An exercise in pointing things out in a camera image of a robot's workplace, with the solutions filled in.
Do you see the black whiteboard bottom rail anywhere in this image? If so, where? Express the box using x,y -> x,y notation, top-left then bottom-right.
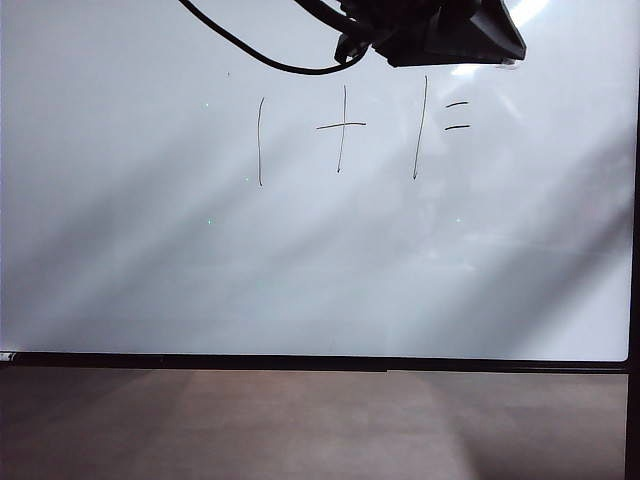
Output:
0,351 -> 631,375

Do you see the white whiteboard with black writing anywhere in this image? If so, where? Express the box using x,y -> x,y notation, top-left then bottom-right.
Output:
0,0 -> 640,363

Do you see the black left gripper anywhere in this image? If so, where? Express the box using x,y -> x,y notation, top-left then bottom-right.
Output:
372,0 -> 528,68

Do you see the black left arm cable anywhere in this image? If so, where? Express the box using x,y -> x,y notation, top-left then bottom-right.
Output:
177,0 -> 374,77

